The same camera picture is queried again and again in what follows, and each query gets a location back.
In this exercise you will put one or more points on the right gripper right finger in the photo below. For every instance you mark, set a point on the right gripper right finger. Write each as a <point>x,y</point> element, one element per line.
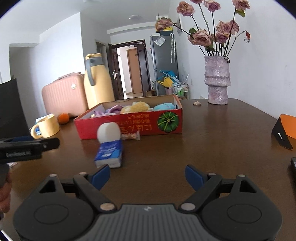
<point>200,181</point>

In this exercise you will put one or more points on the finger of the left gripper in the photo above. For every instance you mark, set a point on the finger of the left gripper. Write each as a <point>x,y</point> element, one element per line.
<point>49,144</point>
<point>22,139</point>

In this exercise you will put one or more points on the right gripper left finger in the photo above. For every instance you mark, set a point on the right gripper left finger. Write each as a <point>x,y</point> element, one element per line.
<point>97,179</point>

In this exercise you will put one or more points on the blue tissue pack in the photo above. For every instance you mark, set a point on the blue tissue pack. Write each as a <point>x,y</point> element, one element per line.
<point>109,153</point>

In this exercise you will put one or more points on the blue plush toy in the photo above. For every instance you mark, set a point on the blue plush toy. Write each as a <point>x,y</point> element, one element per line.
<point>164,106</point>

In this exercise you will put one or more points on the yellow plush toy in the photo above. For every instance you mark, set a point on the yellow plush toy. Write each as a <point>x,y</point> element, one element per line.
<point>136,107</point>

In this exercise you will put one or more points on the person left hand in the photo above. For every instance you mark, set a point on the person left hand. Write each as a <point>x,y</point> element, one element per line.
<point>5,194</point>

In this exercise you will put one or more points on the yellow ceramic mug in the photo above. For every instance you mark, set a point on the yellow ceramic mug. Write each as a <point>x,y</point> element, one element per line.
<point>46,127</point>

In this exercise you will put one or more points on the black paper bag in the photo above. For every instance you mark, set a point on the black paper bag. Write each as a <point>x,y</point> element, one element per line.
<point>13,122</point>

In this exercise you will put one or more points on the orange fruit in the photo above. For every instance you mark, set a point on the orange fruit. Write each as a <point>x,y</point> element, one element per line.
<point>63,118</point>

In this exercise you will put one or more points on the pink mini suitcase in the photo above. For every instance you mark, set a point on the pink mini suitcase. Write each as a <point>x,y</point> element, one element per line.
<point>65,95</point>

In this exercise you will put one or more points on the red cardboard box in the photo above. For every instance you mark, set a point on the red cardboard box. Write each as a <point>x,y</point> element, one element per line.
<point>152,122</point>

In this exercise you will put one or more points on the small shell piece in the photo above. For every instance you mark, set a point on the small shell piece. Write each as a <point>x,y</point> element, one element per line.
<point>197,103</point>

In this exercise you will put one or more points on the yellow thermos jug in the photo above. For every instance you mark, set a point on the yellow thermos jug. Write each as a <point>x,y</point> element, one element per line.
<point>97,81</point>

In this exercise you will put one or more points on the black smartphone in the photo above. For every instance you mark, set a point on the black smartphone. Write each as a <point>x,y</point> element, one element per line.
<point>293,166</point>

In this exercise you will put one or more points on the orange black case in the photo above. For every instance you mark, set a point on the orange black case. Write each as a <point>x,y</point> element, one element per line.
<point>285,127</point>

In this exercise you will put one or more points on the cluttered storage rack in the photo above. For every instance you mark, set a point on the cluttered storage rack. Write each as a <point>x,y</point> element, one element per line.
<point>168,83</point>

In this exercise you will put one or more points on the purple textured vase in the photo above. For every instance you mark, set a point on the purple textured vase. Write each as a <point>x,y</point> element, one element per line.
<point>217,78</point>

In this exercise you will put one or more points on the brown wooden door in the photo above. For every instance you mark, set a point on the brown wooden door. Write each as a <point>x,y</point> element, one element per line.
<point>134,71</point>

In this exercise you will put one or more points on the grey refrigerator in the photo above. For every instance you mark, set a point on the grey refrigerator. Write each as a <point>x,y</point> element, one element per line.
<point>164,59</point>

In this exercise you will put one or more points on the dried pink roses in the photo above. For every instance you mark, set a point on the dried pink roses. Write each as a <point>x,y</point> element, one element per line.
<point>214,39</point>

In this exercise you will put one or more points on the wall electrical panel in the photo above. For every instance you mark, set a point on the wall electrical panel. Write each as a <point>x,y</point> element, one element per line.
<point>179,25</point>

